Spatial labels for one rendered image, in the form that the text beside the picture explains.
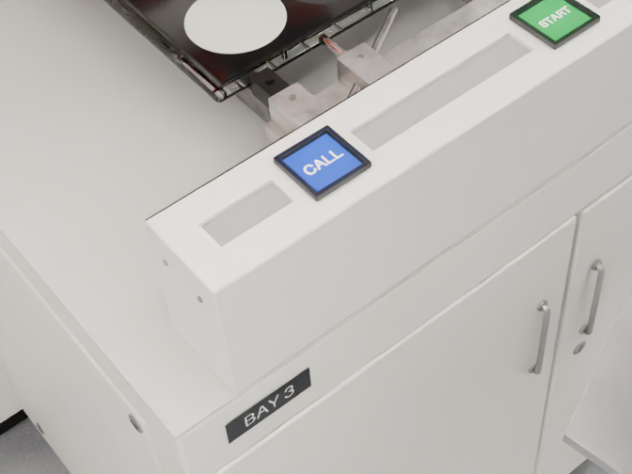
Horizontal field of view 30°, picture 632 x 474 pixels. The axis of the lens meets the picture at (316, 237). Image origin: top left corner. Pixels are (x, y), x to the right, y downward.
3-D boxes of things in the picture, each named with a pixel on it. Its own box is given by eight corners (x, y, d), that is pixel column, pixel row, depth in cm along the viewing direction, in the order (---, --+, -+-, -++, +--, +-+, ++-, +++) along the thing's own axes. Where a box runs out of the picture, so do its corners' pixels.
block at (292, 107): (270, 119, 109) (267, 96, 106) (299, 102, 110) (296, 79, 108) (324, 167, 104) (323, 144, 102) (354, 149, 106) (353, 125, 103)
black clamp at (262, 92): (251, 94, 111) (248, 73, 109) (270, 83, 111) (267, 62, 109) (274, 113, 109) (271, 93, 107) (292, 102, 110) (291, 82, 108)
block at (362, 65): (337, 80, 112) (336, 56, 109) (365, 64, 113) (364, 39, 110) (392, 125, 107) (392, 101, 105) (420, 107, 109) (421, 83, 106)
